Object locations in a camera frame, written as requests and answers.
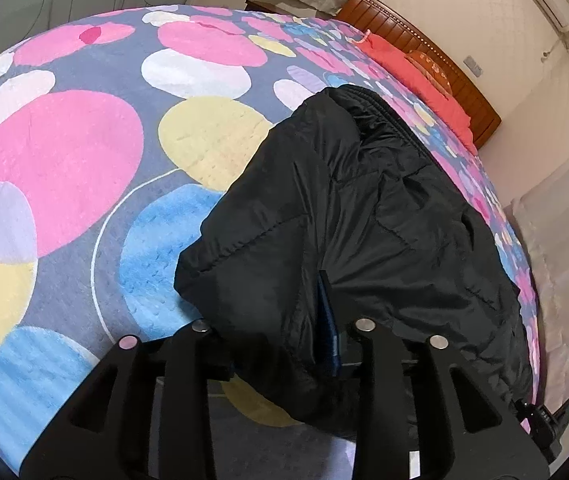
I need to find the wooden nightstand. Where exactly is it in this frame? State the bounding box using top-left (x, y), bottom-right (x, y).
top-left (245, 0), bottom-right (292, 15)

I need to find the black quilted jacket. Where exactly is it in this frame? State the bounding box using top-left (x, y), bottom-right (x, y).
top-left (174, 85), bottom-right (535, 443)

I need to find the small orange cushion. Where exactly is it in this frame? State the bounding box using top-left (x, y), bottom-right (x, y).
top-left (404, 50), bottom-right (454, 97)

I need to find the red pillow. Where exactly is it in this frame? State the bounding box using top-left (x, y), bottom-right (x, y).
top-left (357, 31), bottom-right (479, 156)

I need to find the wooden headboard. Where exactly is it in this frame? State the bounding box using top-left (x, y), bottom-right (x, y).
top-left (337, 0), bottom-right (503, 150)

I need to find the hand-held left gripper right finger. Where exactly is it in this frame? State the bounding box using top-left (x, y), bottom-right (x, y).
top-left (314, 269), bottom-right (551, 480)

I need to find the colourful circle print blanket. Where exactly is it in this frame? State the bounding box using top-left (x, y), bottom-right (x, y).
top-left (0, 4), bottom-right (541, 476)

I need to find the white sheer curtain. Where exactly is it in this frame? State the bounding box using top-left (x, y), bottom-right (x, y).
top-left (508, 125), bottom-right (569, 413)

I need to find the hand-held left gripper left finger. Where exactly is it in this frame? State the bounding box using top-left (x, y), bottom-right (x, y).
top-left (19, 319), bottom-right (238, 480)

